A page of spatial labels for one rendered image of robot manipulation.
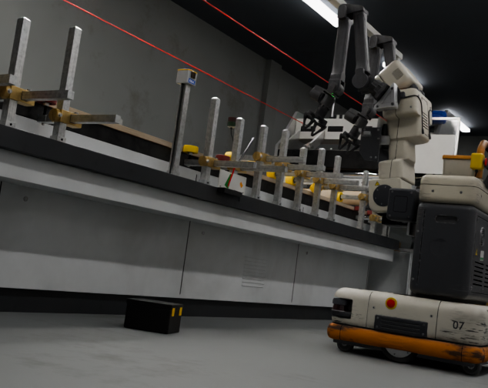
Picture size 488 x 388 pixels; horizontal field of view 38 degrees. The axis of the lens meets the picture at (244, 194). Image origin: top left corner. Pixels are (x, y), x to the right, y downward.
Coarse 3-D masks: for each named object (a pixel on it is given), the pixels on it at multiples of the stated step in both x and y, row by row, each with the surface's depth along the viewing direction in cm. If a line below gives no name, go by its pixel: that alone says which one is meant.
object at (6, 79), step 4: (0, 76) 232; (4, 76) 231; (8, 76) 230; (12, 76) 231; (16, 76) 232; (0, 80) 232; (4, 80) 231; (8, 80) 230; (12, 80) 231; (16, 80) 232; (0, 84) 233; (4, 84) 233; (8, 84) 232; (12, 84) 231
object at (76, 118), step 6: (42, 120) 293; (48, 120) 291; (72, 120) 284; (78, 120) 282; (84, 120) 280; (90, 120) 278; (96, 120) 276; (102, 120) 275; (108, 120) 273; (114, 120) 271; (120, 120) 274
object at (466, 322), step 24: (336, 312) 315; (360, 312) 309; (384, 312) 304; (408, 312) 299; (432, 312) 294; (456, 312) 289; (480, 312) 286; (336, 336) 313; (360, 336) 307; (384, 336) 302; (408, 336) 297; (432, 336) 292; (456, 336) 287; (480, 336) 285; (456, 360) 287; (480, 360) 283
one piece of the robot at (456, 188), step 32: (480, 160) 303; (448, 192) 302; (480, 192) 301; (416, 224) 308; (448, 224) 300; (480, 224) 305; (416, 256) 304; (448, 256) 298; (480, 256) 308; (416, 288) 302; (448, 288) 296; (480, 288) 312
